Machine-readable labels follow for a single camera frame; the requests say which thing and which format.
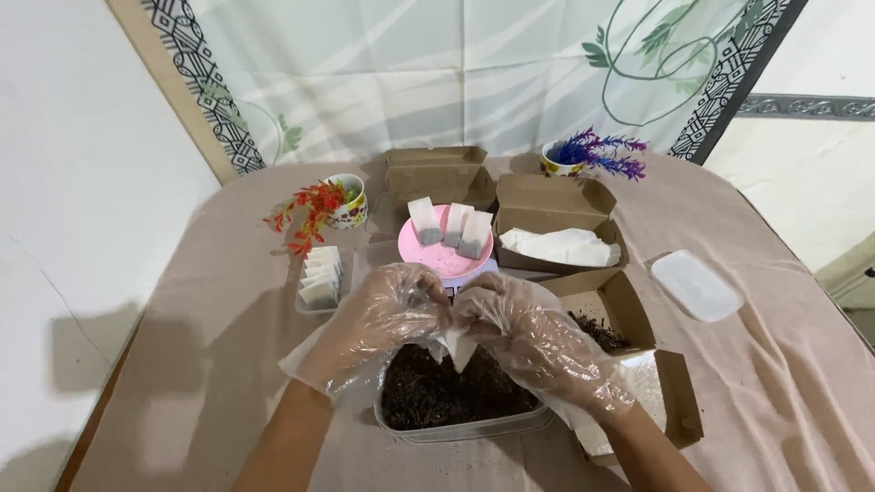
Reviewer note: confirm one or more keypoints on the pile of empty white bags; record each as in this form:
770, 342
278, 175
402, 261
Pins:
560, 247

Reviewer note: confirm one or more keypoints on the white plastic lid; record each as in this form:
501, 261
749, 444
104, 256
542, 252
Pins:
696, 285

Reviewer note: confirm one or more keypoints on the person's right fingers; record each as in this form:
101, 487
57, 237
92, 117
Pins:
482, 307

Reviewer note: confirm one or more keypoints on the purple artificial plant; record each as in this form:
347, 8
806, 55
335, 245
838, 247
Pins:
605, 154

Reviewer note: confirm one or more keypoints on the open cardboard box with bags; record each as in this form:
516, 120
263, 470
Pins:
554, 201

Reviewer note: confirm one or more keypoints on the person's right hand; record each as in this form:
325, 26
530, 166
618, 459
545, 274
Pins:
540, 348

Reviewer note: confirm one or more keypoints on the orange artificial plant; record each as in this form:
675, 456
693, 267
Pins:
314, 208

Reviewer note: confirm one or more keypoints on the floral cup with orange plant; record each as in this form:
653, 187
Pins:
352, 208

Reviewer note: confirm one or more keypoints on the person's left hand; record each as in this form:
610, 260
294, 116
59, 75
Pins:
372, 328

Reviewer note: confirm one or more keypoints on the person's left fingers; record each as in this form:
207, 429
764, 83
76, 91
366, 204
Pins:
427, 304

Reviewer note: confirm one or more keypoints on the closed brown cardboard box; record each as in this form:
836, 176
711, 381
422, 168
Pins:
434, 174

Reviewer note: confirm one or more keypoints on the clear plastic tea container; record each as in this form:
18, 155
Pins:
465, 430

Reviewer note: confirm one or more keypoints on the pink round plate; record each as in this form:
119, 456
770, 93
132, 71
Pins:
437, 256

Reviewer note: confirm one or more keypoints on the white digital scale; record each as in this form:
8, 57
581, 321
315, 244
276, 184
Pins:
456, 281

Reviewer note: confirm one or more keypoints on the small loose tea heap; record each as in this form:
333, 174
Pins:
601, 331

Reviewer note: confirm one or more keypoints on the open cardboard box with tea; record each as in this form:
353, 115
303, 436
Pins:
673, 396

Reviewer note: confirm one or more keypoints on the beige tablecloth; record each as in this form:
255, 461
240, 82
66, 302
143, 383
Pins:
225, 355

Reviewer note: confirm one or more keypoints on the patterned white backdrop cloth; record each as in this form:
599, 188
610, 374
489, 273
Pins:
424, 75

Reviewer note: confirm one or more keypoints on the heap of loose dark tea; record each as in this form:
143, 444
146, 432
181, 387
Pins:
437, 393

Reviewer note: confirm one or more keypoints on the white paper tea bag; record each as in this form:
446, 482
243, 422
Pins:
461, 352

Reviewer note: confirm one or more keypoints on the row of filled tea bags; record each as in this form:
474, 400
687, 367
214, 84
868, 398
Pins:
321, 280

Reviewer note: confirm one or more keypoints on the clear plastic tray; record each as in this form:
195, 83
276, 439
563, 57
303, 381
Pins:
304, 306

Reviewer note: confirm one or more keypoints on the floral cup with purple plant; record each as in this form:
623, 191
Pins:
549, 164

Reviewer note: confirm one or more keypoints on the white filled tea bag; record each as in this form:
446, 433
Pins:
455, 224
474, 236
424, 218

